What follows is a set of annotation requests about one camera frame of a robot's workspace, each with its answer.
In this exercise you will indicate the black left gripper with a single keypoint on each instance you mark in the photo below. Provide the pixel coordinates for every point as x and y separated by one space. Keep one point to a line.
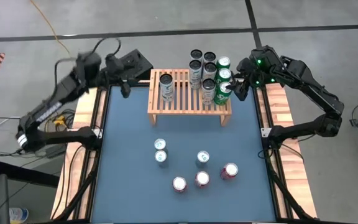
116 66

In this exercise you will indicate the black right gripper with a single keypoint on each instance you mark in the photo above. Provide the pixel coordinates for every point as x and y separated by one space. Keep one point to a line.
247 74

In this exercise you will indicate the green Sprite can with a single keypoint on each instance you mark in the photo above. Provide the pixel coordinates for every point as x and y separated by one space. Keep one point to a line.
224 91
224 74
223 62

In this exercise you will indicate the white Celsius can yellow band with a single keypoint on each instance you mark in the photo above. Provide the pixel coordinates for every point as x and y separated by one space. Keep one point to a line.
210 67
208 84
209 57

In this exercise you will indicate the white Celsius can blue band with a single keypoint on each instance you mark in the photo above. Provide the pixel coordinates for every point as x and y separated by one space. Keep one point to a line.
196 54
166 79
195 65

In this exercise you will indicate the red Star Wars cola can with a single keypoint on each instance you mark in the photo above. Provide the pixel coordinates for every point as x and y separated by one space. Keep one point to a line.
179 183

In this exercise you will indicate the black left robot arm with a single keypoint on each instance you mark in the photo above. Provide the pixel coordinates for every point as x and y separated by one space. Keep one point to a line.
51 105

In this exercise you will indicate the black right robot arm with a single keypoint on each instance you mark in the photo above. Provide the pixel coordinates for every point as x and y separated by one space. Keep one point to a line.
309 81

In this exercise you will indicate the wooden slatted shelf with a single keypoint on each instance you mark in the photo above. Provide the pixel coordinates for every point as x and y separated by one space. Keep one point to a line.
182 105

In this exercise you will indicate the black mesh case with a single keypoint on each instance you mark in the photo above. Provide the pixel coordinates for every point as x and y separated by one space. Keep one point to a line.
138 65

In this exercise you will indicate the yellow power plug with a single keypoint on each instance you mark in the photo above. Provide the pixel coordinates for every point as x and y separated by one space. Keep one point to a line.
59 120

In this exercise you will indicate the black power brick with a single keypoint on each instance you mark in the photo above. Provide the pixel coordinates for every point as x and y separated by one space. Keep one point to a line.
55 152

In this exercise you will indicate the black floor bar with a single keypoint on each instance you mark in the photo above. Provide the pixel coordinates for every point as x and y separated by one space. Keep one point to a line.
26 174

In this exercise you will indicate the white blue yellow container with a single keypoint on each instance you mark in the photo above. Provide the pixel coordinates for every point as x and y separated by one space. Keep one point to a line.
19 215

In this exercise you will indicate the black aluminium table frame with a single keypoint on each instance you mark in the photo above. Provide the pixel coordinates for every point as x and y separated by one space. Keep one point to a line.
126 186

